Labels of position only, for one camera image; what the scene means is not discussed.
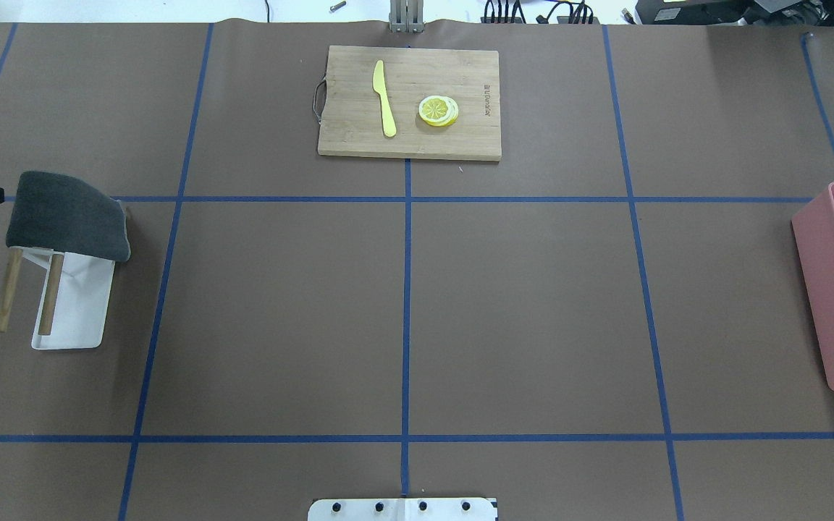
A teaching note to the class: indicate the dark grey towel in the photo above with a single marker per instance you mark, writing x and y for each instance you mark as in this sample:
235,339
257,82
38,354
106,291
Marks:
65,214

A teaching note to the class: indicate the outer wooden rack bar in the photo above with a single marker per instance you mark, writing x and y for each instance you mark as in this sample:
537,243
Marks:
9,288

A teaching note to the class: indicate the wooden rack bar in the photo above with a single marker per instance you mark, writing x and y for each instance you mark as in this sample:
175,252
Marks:
9,288
49,297

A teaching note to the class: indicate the inner wooden rack bar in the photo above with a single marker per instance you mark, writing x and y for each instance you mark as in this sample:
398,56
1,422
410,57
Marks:
49,297

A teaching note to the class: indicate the white towel rack tray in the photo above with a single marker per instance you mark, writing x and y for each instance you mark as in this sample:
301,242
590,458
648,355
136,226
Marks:
81,301

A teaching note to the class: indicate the yellow plastic knife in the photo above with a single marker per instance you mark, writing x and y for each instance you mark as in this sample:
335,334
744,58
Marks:
389,127

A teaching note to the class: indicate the bamboo cutting board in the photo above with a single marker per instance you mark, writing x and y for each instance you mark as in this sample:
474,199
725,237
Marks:
350,123

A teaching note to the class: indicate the yellow lemon slices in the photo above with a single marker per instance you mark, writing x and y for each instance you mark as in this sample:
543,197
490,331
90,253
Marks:
438,111

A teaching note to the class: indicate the aluminium frame post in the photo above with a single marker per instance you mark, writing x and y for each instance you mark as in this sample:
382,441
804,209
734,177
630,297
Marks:
406,16

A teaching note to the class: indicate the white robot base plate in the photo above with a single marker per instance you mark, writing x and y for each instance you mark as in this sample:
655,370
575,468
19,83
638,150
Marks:
440,508

